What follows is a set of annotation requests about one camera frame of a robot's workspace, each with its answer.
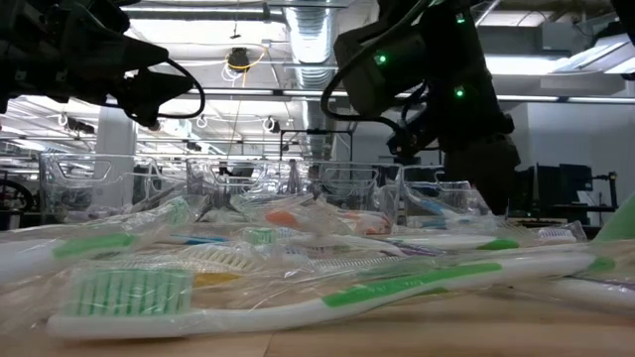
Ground silver round ventilation duct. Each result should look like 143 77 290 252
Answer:
283 0 343 160

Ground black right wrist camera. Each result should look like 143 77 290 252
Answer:
332 28 431 119

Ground black ceiling cable reel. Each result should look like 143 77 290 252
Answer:
225 46 269 75

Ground white pillar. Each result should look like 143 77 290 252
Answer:
95 106 139 212

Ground black wheel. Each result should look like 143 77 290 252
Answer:
0 171 35 215

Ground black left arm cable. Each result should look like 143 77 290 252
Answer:
161 57 207 121

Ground blue white toothbrush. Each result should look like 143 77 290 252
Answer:
166 233 237 246
404 190 495 219
419 217 472 231

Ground black monitors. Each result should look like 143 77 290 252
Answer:
515 162 595 207

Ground black stand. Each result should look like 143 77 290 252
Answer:
592 171 621 209

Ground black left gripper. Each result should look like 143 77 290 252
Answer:
0 0 195 130

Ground long light bar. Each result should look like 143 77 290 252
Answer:
0 83 635 104

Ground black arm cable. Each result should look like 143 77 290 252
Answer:
161 57 207 121
319 61 416 153

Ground green white wrapped toothbrush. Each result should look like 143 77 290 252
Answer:
0 193 209 287
245 226 521 255
44 250 619 341

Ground clear plastic bin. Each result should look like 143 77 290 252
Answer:
38 152 190 219
295 160 404 214
399 164 513 227
185 156 299 215

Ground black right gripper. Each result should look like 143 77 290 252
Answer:
376 0 523 218

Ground ceiling light panel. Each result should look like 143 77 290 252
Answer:
485 53 571 77

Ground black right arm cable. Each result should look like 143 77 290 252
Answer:
319 61 416 153

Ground green cloth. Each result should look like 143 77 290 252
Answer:
591 189 635 245

